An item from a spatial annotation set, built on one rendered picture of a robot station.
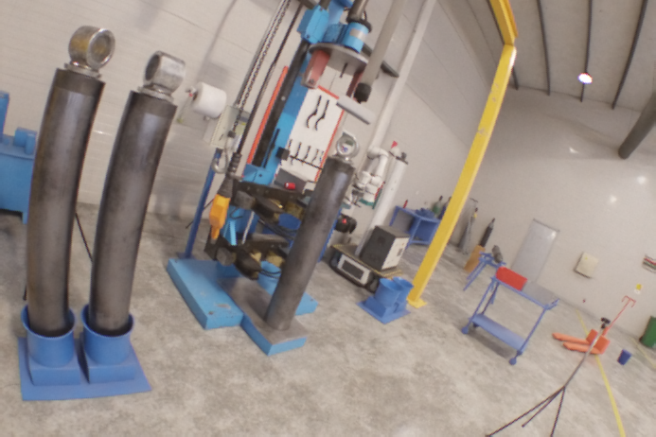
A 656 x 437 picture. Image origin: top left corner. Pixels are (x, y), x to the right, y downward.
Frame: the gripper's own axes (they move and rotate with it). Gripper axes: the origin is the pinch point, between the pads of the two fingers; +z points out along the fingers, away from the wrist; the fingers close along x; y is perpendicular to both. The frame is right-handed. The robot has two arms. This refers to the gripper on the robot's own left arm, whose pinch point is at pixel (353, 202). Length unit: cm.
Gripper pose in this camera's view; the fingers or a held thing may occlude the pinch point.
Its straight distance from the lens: 319.1
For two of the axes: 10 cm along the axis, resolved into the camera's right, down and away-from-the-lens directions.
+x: 7.7, 2.4, 5.9
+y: 5.1, 3.1, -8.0
